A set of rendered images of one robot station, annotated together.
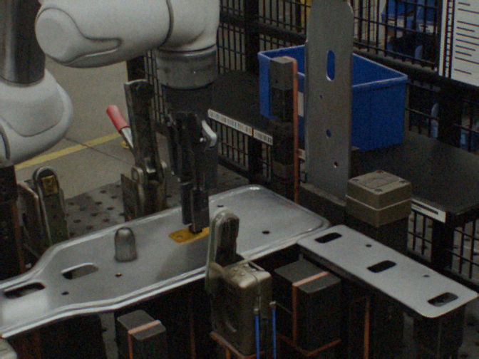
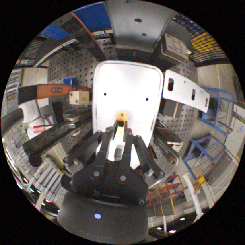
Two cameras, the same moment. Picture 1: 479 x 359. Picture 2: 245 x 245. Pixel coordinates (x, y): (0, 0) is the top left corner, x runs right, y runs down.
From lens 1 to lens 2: 1.39 m
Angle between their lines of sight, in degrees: 80
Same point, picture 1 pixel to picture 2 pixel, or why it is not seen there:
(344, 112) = (164, 12)
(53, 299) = not seen: hidden behind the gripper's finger
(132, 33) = not seen: outside the picture
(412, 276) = (200, 95)
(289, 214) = (140, 75)
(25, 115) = (30, 114)
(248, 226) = (135, 100)
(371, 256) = (189, 90)
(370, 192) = (183, 57)
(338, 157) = (148, 32)
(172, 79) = not seen: hidden behind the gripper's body
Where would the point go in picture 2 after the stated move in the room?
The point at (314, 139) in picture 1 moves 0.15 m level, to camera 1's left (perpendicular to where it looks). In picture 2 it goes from (121, 25) to (74, 70)
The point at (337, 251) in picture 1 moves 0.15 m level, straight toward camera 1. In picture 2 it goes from (179, 93) to (191, 123)
